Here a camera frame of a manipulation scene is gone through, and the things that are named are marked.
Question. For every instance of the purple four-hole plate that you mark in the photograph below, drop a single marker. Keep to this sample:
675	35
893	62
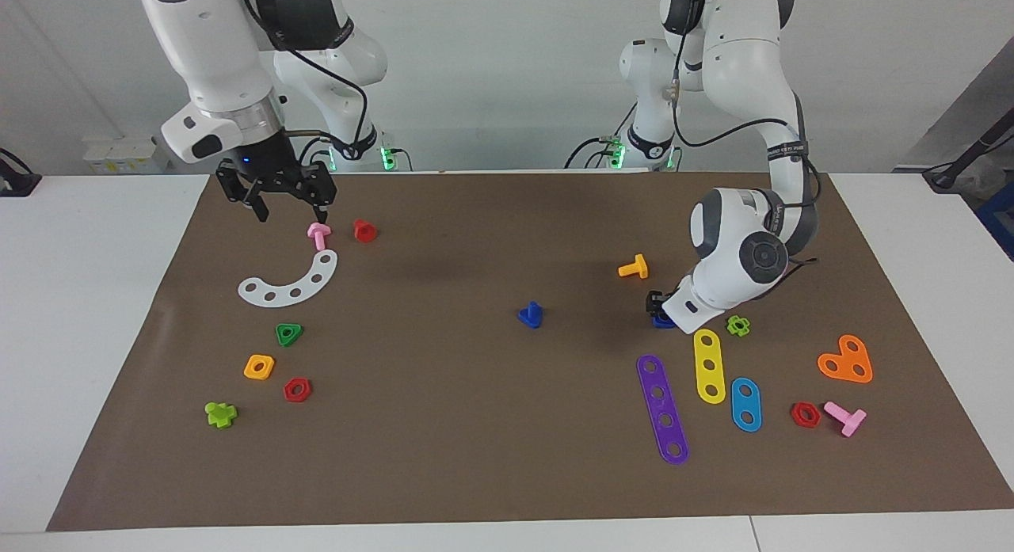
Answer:
662	407

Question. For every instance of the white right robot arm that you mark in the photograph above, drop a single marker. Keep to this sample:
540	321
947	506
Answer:
206	45

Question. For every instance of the light green cross nut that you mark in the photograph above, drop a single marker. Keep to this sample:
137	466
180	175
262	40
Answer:
730	325

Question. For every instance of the light green cross-head bolt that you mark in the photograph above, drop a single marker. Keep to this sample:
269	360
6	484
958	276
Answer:
220	415

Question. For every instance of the orange square nut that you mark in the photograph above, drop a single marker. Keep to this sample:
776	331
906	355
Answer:
249	370

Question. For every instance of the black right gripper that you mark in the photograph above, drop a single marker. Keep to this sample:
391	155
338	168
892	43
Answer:
273	172

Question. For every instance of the green triangle nut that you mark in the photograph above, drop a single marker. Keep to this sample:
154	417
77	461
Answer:
281	330

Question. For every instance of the pink plastic bolt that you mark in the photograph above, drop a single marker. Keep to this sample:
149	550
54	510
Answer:
841	413
319	237

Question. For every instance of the brown table mat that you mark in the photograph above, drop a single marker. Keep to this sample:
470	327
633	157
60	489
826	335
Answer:
475	425

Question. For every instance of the orange plastic bolt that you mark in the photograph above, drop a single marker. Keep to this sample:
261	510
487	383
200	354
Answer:
634	268

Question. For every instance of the blue two-hole plate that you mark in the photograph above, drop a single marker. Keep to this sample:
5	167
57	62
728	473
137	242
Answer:
745	404

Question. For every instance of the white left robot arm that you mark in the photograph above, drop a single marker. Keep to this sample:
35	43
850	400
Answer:
745	61

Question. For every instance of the black stand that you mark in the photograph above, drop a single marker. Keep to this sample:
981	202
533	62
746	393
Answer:
970	152

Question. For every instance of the blue plastic bolt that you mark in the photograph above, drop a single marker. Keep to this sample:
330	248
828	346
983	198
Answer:
529	316

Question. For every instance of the white boxes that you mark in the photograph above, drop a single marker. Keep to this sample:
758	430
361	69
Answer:
119	154

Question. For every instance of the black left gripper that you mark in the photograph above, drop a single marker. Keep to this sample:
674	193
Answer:
656	302

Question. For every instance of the orange angled plate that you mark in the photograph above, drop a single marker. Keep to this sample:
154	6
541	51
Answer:
846	362

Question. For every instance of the yellow three-hole plate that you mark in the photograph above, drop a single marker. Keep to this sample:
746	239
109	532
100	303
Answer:
709	354

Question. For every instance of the red hex nut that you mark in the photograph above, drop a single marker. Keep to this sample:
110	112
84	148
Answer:
289	392
795	416

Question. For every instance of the blue square nut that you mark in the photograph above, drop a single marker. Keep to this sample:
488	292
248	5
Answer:
664	323

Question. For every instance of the white curved plate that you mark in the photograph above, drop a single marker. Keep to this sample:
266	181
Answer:
305	285

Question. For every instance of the red plastic bolt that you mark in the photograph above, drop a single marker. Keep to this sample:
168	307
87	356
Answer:
364	234

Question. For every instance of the blue crate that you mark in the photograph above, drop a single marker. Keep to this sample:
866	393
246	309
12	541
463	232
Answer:
1000	219

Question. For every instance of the black clamp object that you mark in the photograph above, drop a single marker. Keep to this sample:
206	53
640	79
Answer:
16	180

